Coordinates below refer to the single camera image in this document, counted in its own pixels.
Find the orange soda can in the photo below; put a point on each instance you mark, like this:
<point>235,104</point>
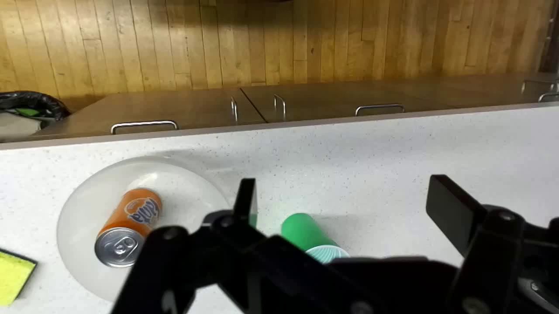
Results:
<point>130,227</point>

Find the wooden cabinet front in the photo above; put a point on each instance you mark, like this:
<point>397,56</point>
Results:
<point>408,92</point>

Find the yellow sponge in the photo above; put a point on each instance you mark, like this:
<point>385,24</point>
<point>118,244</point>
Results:
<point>13,277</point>

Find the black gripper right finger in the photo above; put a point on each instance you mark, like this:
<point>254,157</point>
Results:
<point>455,209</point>

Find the translucent white plastic bowl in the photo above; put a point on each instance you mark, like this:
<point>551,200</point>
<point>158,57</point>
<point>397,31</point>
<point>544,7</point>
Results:
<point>111,192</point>

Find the wooden drawer front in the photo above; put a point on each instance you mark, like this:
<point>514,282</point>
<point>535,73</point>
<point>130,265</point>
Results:
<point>146,110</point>

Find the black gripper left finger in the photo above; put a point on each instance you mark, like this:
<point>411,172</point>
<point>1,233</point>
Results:
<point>245,200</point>

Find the green plastic cup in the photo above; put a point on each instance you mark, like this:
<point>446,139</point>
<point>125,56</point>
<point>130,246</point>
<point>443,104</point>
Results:
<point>308,233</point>

